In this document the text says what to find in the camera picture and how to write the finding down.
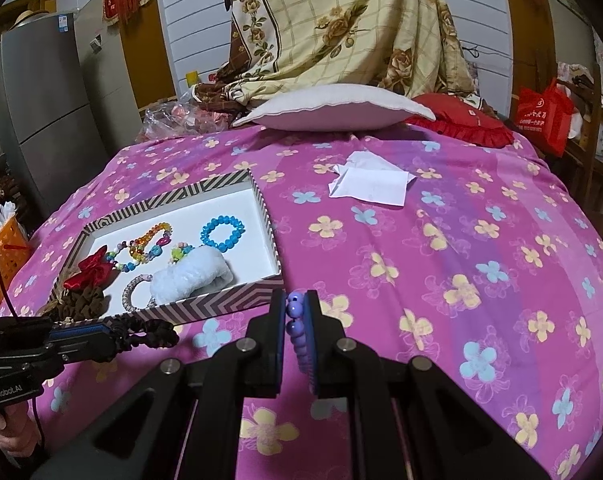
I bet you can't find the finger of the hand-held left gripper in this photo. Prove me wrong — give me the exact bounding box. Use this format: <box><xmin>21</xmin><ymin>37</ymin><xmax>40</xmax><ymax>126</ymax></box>
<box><xmin>46</xmin><ymin>322</ymin><xmax>132</xmax><ymax>343</ymax></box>
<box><xmin>44</xmin><ymin>338</ymin><xmax>118</xmax><ymax>364</ymax></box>

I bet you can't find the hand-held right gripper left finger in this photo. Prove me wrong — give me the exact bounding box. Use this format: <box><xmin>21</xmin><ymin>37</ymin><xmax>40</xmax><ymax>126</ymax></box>
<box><xmin>31</xmin><ymin>287</ymin><xmax>288</xmax><ymax>480</ymax></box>

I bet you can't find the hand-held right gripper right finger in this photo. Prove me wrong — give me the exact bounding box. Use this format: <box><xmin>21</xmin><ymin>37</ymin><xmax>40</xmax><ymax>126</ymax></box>
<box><xmin>304</xmin><ymin>289</ymin><xmax>552</xmax><ymax>480</ymax></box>

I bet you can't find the purple bead bracelet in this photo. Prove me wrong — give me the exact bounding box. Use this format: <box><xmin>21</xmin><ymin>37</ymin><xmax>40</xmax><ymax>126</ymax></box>
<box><xmin>285</xmin><ymin>290</ymin><xmax>312</xmax><ymax>386</ymax></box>

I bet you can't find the leopard print scrunchie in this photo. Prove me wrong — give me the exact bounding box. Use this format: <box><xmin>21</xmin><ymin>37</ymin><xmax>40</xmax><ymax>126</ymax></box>
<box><xmin>36</xmin><ymin>282</ymin><xmax>109</xmax><ymax>321</ymax></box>

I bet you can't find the clear crystal bracelet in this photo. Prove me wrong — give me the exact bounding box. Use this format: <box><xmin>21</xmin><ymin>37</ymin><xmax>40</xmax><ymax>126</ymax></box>
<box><xmin>122</xmin><ymin>272</ymin><xmax>157</xmax><ymax>311</ymax></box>

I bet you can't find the red bow scrunchie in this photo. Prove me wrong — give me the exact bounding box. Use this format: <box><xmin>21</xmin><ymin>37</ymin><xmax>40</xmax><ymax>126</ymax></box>
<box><xmin>64</xmin><ymin>247</ymin><xmax>114</xmax><ymax>291</ymax></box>

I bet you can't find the dark brown scrunchie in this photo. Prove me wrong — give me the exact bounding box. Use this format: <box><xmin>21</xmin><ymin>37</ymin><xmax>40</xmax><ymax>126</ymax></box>
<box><xmin>108</xmin><ymin>317</ymin><xmax>179</xmax><ymax>351</ymax></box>

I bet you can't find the pastel candy bead bracelet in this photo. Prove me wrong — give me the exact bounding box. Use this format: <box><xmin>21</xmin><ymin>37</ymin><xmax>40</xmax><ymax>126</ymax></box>
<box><xmin>105</xmin><ymin>242</ymin><xmax>169</xmax><ymax>273</ymax></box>

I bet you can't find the blue bead bracelet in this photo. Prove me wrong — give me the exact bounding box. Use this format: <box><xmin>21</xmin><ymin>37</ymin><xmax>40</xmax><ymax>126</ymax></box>
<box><xmin>200</xmin><ymin>215</ymin><xmax>246</xmax><ymax>253</ymax></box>

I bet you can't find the light blue fluffy scrunchie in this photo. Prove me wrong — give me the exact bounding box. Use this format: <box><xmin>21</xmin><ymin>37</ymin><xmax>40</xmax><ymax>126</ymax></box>
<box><xmin>148</xmin><ymin>247</ymin><xmax>234</xmax><ymax>306</ymax></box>

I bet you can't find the amber multicolour bead bracelet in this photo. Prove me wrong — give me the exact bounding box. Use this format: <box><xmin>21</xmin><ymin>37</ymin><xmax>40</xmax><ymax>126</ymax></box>
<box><xmin>126</xmin><ymin>222</ymin><xmax>174</xmax><ymax>263</ymax></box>

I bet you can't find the striped cardboard box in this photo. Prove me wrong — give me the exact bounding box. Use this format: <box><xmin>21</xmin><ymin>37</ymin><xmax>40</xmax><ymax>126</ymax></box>
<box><xmin>51</xmin><ymin>170</ymin><xmax>283</xmax><ymax>323</ymax></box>

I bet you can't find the person's left hand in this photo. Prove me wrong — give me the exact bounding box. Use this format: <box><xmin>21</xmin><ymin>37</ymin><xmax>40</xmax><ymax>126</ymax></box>
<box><xmin>0</xmin><ymin>400</ymin><xmax>44</xmax><ymax>461</ymax></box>

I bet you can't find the orange basket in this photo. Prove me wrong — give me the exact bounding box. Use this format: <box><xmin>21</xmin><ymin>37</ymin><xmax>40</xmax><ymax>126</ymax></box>
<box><xmin>0</xmin><ymin>215</ymin><xmax>34</xmax><ymax>306</ymax></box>

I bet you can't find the white plastic bag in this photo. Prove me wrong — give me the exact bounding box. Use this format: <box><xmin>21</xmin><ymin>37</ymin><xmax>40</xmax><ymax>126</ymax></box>
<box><xmin>0</xmin><ymin>202</ymin><xmax>20</xmax><ymax>233</ymax></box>

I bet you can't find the pink floral bedsheet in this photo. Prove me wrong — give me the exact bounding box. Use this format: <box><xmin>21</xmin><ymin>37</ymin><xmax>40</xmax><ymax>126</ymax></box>
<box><xmin>4</xmin><ymin>122</ymin><xmax>603</xmax><ymax>480</ymax></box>

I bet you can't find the white paper tissue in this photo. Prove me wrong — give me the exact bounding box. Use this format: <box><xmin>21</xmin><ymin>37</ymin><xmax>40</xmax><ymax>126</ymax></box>
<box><xmin>328</xmin><ymin>151</ymin><xmax>416</xmax><ymax>207</ymax></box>

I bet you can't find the pale pink pillow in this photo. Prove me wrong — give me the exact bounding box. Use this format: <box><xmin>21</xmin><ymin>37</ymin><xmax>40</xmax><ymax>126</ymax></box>
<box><xmin>231</xmin><ymin>85</ymin><xmax>437</xmax><ymax>131</ymax></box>

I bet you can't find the grey refrigerator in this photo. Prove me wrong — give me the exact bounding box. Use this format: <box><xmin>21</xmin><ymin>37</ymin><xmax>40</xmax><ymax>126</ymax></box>
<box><xmin>0</xmin><ymin>10</ymin><xmax>127</xmax><ymax>221</ymax></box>

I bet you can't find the clear plastic bag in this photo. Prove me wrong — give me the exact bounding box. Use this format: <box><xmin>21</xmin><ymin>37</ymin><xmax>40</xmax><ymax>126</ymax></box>
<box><xmin>136</xmin><ymin>97</ymin><xmax>247</xmax><ymax>143</ymax></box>

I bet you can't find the red frilled cushion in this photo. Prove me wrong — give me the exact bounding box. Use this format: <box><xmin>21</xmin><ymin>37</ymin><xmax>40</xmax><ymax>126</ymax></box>
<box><xmin>406</xmin><ymin>92</ymin><xmax>516</xmax><ymax>148</ymax></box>

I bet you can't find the cream floral quilt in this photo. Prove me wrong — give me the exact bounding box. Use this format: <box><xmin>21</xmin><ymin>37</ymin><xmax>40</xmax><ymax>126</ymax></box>
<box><xmin>191</xmin><ymin>0</ymin><xmax>482</xmax><ymax>106</ymax></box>

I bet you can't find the white slatted panel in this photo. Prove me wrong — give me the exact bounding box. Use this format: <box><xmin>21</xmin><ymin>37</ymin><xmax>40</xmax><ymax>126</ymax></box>
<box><xmin>154</xmin><ymin>0</ymin><xmax>512</xmax><ymax>121</ymax></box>

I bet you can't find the straw hat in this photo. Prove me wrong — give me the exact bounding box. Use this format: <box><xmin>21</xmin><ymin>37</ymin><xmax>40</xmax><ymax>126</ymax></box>
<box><xmin>8</xmin><ymin>9</ymin><xmax>49</xmax><ymax>28</ymax></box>

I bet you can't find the red shopping bag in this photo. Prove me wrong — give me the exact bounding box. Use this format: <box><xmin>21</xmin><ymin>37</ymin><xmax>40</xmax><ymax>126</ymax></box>
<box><xmin>516</xmin><ymin>77</ymin><xmax>575</xmax><ymax>158</ymax></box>

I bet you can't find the wooden rack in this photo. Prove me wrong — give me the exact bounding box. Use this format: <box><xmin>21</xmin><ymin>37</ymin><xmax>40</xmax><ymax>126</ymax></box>
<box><xmin>556</xmin><ymin>60</ymin><xmax>603</xmax><ymax>221</ymax></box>

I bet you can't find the black cable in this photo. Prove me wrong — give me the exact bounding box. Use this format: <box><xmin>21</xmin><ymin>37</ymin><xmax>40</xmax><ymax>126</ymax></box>
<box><xmin>0</xmin><ymin>245</ymin><xmax>47</xmax><ymax>448</ymax></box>

